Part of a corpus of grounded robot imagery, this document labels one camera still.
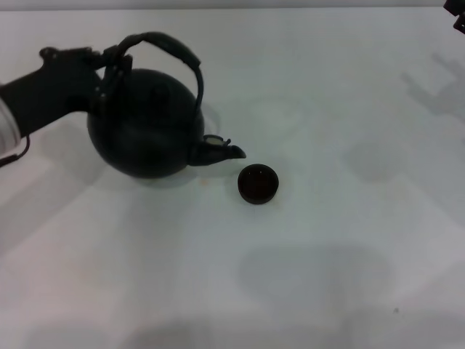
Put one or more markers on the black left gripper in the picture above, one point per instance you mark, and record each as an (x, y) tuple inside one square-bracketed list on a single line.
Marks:
[(47, 94)]

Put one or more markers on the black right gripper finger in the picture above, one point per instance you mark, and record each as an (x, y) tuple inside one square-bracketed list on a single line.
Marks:
[(458, 7)]

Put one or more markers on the black round teapot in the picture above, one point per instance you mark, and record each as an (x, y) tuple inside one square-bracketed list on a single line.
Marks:
[(145, 138)]

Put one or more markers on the small dark teacup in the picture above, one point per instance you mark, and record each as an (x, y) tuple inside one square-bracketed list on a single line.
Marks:
[(258, 185)]

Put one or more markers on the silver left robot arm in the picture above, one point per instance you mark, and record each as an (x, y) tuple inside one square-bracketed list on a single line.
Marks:
[(7, 127)]

